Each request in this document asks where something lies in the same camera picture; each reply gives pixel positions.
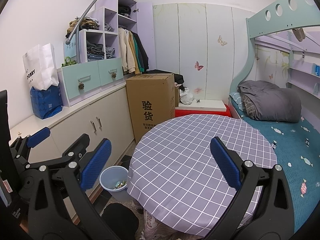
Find white plastic bag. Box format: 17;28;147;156
180;87;194;105

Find teal drawer unit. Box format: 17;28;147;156
57;58;124;107

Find red storage box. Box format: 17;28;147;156
175;105;232;118

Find teal bed sheet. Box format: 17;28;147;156
229;98;319;231

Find purple cubby shelf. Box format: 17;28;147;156
64;0;156;71

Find grey folded quilt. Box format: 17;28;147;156
238;80;302;123

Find white paper bag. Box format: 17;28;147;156
23;43;59;90

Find light blue trash bin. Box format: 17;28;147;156
99;166;131;202

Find hanging clothes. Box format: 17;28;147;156
118;28;149;74

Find large brown cardboard box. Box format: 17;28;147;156
126;73;175;142

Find black clothes behind box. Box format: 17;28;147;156
146;69;185;92

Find teal bunk bed frame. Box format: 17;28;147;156
229;0;319;93

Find white board on box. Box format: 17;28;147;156
176;100;227;112

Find blue shopping bag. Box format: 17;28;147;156
30;85;63;119

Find white low cabinet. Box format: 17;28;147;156
8;80;136;225

